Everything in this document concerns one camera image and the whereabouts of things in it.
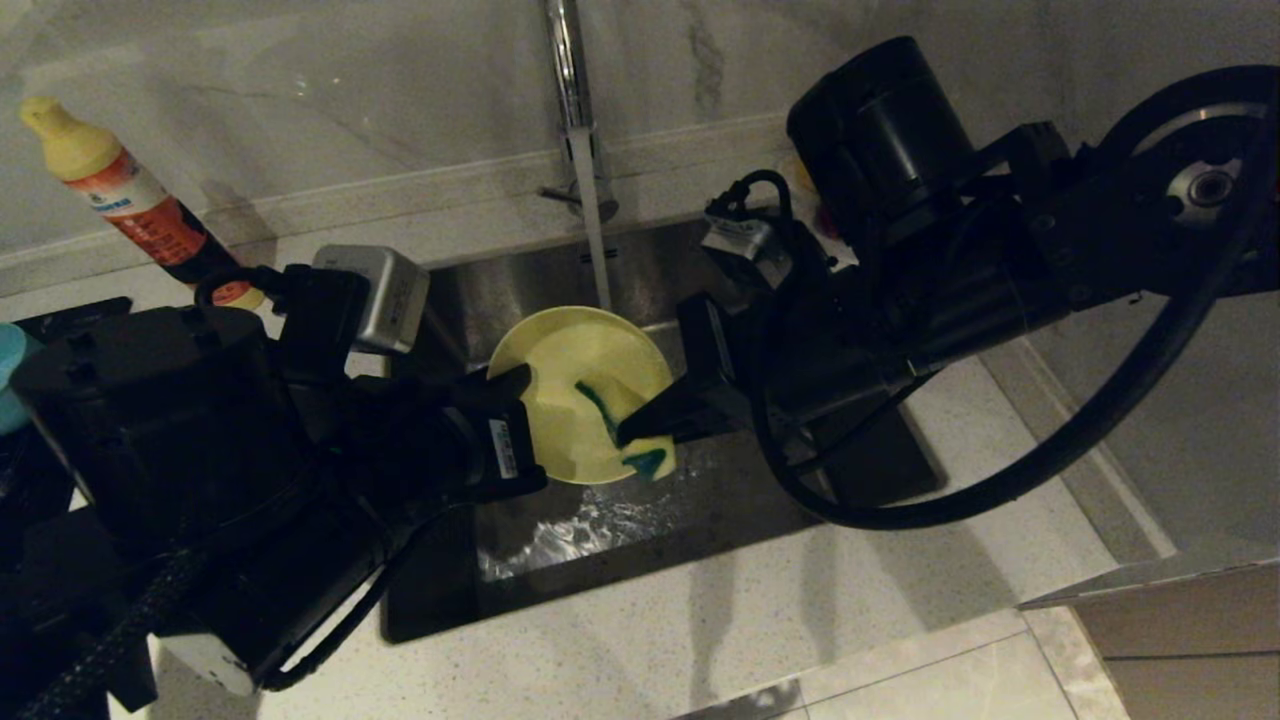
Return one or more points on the teal bowl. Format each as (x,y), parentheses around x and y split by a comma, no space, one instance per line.
(10,370)

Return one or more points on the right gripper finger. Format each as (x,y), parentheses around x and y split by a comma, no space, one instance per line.
(700,400)

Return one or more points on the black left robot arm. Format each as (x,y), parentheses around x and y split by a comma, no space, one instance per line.
(150,420)

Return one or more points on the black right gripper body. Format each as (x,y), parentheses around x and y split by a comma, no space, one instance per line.
(900,320)

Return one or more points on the yellow plastic bowl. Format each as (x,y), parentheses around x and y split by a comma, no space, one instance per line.
(580,350)

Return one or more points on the yellow green sponge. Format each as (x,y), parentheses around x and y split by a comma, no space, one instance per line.
(645,462)

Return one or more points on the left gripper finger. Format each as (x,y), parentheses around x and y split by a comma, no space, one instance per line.
(510,455)
(505,385)

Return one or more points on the stainless steel sink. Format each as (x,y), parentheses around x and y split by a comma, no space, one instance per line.
(700,500)

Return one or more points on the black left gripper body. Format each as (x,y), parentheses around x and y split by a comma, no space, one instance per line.
(445,440)

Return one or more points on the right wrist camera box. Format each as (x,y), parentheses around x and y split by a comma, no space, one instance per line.
(745,245)

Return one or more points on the chrome faucet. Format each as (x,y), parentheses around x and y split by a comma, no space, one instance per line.
(570,70)

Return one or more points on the clear tap water stream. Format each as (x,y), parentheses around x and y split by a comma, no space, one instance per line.
(595,240)

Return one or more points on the orange dish soap bottle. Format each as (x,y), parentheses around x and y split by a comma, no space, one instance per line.
(130,200)

